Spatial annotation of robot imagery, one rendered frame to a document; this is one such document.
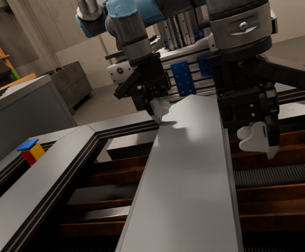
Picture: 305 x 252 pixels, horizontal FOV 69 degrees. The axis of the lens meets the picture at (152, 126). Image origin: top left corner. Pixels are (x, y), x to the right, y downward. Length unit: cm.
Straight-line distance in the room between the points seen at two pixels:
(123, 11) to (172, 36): 67
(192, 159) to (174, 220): 15
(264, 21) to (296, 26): 425
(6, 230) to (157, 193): 36
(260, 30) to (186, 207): 29
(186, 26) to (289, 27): 348
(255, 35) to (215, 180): 25
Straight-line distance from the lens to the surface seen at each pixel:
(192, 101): 77
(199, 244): 37
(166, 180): 47
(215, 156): 50
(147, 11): 46
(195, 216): 40
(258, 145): 41
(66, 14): 576
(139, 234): 41
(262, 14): 33
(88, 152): 78
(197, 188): 44
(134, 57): 61
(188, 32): 121
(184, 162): 50
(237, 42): 33
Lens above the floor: 115
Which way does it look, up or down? 25 degrees down
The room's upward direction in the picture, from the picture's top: 22 degrees counter-clockwise
